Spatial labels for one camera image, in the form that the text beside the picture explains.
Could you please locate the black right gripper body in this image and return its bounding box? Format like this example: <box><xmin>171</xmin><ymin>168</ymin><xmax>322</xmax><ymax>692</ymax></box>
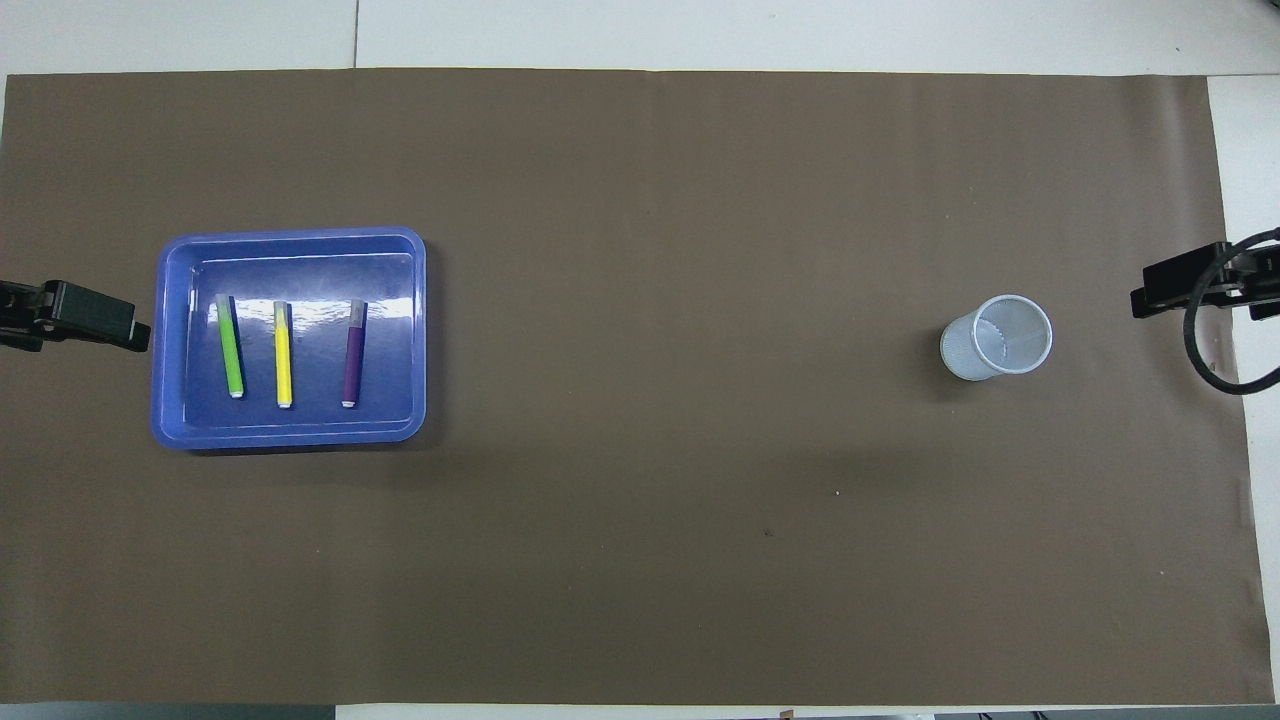
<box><xmin>1222</xmin><ymin>240</ymin><xmax>1280</xmax><ymax>321</ymax></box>

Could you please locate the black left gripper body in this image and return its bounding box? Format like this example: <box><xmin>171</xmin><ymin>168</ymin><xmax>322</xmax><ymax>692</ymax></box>
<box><xmin>0</xmin><ymin>282</ymin><xmax>46</xmax><ymax>352</ymax></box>

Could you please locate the green highlighter pen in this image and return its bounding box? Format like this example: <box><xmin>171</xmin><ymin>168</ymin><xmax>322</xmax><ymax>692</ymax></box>
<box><xmin>215</xmin><ymin>293</ymin><xmax>246</xmax><ymax>400</ymax></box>

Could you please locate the yellow highlighter pen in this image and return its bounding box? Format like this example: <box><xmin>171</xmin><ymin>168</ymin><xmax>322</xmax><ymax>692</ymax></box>
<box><xmin>273</xmin><ymin>300</ymin><xmax>295</xmax><ymax>410</ymax></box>

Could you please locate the purple highlighter pen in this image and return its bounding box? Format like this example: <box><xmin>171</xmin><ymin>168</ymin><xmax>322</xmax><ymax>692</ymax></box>
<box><xmin>341</xmin><ymin>298</ymin><xmax>368</xmax><ymax>409</ymax></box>

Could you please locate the translucent plastic cup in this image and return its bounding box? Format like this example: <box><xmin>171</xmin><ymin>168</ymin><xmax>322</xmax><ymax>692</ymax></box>
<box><xmin>939</xmin><ymin>294</ymin><xmax>1055</xmax><ymax>383</ymax></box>

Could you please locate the blue plastic tray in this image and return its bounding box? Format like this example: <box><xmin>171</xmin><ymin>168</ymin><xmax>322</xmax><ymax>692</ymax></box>
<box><xmin>151</xmin><ymin>226</ymin><xmax>428</xmax><ymax>451</ymax></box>

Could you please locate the brown paper table mat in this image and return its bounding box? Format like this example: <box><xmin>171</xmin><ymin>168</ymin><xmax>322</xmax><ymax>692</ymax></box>
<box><xmin>0</xmin><ymin>68</ymin><xmax>1276</xmax><ymax>707</ymax></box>

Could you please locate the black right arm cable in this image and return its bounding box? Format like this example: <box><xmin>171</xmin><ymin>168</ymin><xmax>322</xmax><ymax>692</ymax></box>
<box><xmin>1183</xmin><ymin>228</ymin><xmax>1280</xmax><ymax>397</ymax></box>

